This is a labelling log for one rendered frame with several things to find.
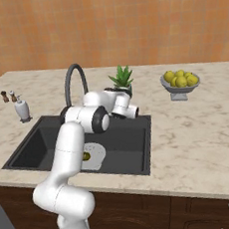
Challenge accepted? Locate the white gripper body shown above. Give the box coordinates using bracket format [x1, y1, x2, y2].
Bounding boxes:
[118, 103, 142, 120]

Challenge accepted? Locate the black sink basin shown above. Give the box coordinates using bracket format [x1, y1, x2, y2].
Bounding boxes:
[0, 104, 158, 192]

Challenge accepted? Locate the green kiwi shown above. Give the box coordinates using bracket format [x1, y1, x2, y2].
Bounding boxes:
[82, 151, 93, 162]

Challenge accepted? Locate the dark grey gooseneck faucet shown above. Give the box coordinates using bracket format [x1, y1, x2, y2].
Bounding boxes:
[62, 62, 91, 109]

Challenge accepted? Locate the green potted plant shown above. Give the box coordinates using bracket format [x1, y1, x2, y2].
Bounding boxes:
[107, 64, 136, 99]

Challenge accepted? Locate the grey fruit bowl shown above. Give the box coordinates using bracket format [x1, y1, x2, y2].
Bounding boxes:
[158, 70, 204, 105]

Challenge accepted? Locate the dark wood cupboard door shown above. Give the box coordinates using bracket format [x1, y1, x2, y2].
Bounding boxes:
[0, 167, 175, 229]

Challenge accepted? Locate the white soap dispenser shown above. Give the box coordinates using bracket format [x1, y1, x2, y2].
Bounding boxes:
[12, 93, 34, 124]

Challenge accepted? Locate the brown and white salt shaker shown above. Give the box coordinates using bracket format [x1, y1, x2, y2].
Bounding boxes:
[8, 90, 19, 104]

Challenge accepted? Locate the brown pepper shaker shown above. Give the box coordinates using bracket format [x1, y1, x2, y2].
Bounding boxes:
[0, 90, 11, 105]

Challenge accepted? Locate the dark wood drawer front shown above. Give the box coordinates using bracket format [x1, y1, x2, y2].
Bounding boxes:
[165, 190, 229, 229]

